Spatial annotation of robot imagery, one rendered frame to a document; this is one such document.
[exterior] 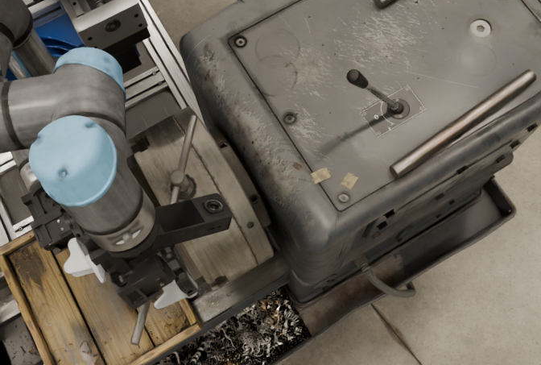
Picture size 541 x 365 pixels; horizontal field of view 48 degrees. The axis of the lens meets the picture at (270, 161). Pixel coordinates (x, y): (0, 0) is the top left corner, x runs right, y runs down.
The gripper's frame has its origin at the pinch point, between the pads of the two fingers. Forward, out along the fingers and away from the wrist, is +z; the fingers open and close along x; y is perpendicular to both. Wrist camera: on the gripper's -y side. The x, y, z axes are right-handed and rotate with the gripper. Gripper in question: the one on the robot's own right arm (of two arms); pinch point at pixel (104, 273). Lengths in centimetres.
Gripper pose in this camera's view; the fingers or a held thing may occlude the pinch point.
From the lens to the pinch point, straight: 113.5
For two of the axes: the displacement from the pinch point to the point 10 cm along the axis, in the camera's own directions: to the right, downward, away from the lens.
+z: 4.9, 8.2, -3.0
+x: -0.3, -3.2, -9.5
